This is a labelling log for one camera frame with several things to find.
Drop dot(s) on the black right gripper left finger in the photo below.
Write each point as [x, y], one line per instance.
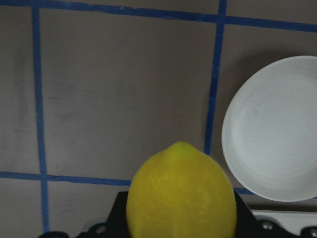
[116, 225]

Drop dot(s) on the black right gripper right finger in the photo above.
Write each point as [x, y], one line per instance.
[247, 225]

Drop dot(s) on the yellow lemon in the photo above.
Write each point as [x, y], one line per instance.
[181, 192]

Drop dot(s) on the rectangular cream tray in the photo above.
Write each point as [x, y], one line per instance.
[292, 221]

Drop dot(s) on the round cream plate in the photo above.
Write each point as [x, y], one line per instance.
[269, 132]

